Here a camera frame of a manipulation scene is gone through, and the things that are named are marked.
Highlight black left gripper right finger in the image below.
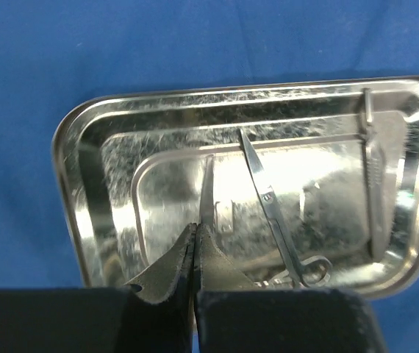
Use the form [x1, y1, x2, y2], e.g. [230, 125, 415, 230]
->
[194, 224, 388, 352]

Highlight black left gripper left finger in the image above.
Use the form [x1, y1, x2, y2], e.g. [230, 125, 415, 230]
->
[0, 224, 197, 352]

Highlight steel curved scissors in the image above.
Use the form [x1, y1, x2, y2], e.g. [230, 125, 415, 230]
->
[239, 130, 332, 288]

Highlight steel instrument tray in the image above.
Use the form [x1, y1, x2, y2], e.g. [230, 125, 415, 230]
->
[52, 76, 419, 298]

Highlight blue surgical cloth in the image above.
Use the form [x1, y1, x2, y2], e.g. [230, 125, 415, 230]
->
[0, 0, 419, 353]

